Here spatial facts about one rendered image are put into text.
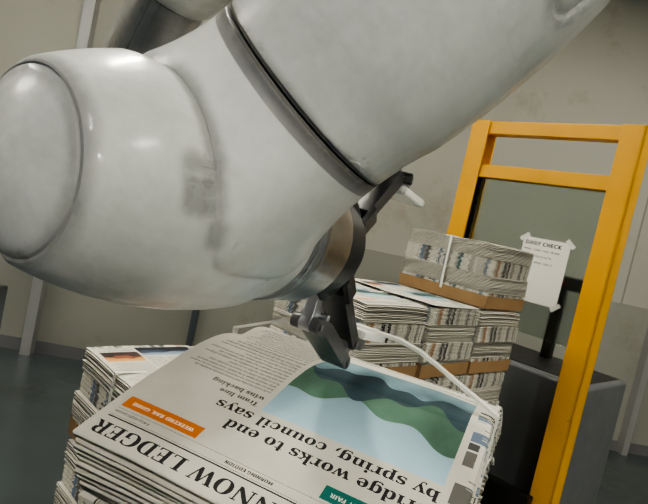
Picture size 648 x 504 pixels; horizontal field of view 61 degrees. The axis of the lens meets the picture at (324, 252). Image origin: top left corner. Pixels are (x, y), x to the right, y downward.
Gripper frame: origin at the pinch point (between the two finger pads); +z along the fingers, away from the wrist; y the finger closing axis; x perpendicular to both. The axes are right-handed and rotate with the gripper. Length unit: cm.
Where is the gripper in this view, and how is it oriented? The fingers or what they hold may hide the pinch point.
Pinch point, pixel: (389, 264)
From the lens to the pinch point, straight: 56.5
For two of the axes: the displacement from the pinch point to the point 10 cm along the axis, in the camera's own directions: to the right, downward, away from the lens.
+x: 8.7, 2.5, -4.3
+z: 4.2, 1.1, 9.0
